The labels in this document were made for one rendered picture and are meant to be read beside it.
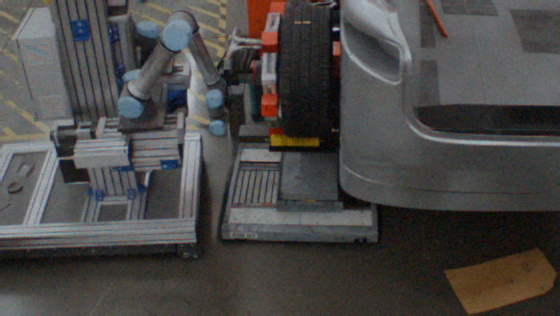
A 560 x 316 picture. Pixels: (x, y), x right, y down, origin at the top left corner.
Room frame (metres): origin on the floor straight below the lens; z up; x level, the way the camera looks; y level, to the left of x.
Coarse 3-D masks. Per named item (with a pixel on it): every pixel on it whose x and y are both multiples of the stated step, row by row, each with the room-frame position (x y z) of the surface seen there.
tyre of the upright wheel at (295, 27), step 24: (288, 24) 2.96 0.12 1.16; (312, 24) 2.96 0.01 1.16; (288, 48) 2.85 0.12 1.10; (312, 48) 2.84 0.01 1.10; (288, 72) 2.78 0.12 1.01; (312, 72) 2.77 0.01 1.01; (288, 96) 2.74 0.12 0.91; (312, 96) 2.73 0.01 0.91; (288, 120) 2.74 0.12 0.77; (312, 120) 2.74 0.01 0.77
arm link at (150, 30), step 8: (144, 24) 3.24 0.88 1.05; (152, 24) 3.25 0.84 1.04; (136, 32) 3.20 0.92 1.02; (144, 32) 3.17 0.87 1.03; (152, 32) 3.19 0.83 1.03; (136, 40) 3.18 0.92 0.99; (144, 40) 3.18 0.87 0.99; (152, 40) 3.18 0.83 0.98; (144, 48) 3.18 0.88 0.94; (152, 48) 3.18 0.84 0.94
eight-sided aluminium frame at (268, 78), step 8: (272, 16) 3.15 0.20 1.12; (280, 16) 3.15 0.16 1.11; (272, 24) 3.19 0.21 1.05; (280, 24) 3.20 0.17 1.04; (280, 32) 3.29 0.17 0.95; (264, 56) 2.88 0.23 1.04; (272, 56) 2.88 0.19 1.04; (264, 64) 2.85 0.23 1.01; (272, 64) 2.85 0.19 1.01; (264, 72) 2.82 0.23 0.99; (272, 72) 2.82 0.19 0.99; (264, 80) 2.80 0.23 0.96; (272, 80) 2.80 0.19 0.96; (264, 88) 2.80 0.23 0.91; (272, 88) 2.80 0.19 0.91; (280, 112) 3.04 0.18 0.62; (264, 120) 2.81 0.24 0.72; (272, 120) 2.81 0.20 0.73; (280, 120) 2.95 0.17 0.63
